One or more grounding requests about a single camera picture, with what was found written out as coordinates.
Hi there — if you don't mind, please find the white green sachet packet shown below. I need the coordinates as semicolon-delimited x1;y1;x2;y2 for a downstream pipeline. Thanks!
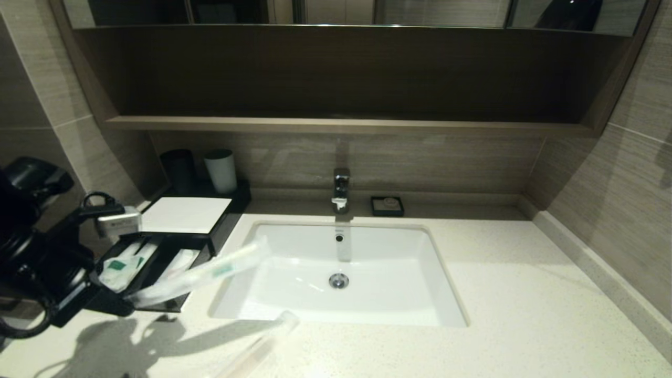
99;255;143;293

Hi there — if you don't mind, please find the black box drawer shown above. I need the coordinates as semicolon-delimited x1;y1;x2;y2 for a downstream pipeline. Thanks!
97;234;212;313

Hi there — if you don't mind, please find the clear toothbrush packet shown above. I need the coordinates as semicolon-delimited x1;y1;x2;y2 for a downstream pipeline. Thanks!
125;238;269;308

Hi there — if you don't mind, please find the black cup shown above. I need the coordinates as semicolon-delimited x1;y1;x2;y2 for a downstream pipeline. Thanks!
159;149;197;195

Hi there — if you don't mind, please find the white board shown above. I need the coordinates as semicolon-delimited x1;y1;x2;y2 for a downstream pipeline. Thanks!
139;197;233;234

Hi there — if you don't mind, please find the white long packet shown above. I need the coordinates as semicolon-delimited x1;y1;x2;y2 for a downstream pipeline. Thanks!
123;240;159;264

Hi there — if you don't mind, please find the white flat packet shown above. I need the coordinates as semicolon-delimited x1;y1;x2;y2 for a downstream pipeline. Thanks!
157;248;200;281

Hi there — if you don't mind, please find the clear long tube packet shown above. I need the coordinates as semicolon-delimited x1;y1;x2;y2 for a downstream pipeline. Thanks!
210;310;300;378

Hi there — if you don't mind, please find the light grey cup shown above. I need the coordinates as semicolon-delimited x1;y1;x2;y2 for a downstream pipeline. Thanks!
204;149;238;195

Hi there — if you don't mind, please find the white ceramic sink basin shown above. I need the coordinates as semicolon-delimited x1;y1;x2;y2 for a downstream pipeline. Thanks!
208;220;469;329

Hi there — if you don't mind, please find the chrome faucet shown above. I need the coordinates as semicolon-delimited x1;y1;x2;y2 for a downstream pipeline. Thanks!
331;167;351;213

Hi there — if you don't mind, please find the black soap dish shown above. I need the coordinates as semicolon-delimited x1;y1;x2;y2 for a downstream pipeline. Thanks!
371;196;405;217

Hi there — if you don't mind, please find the brown wooden shelf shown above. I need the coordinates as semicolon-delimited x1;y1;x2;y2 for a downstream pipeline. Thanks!
102;115;599;138

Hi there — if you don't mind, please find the mirror cabinet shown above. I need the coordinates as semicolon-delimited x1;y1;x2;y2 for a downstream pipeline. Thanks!
63;0;649;37

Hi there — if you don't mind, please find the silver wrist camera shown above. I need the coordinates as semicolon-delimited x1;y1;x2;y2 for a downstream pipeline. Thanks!
96;206;143;238

